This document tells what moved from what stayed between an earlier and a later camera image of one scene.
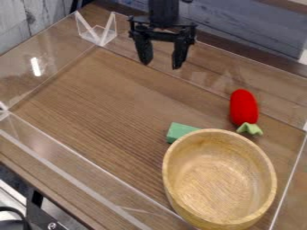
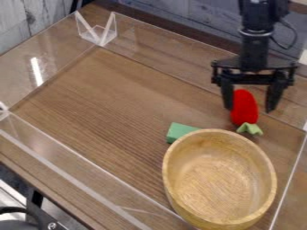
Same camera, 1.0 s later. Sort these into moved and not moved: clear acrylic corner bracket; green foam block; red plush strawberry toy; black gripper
Moved: black gripper
Not moved: green foam block; clear acrylic corner bracket; red plush strawberry toy
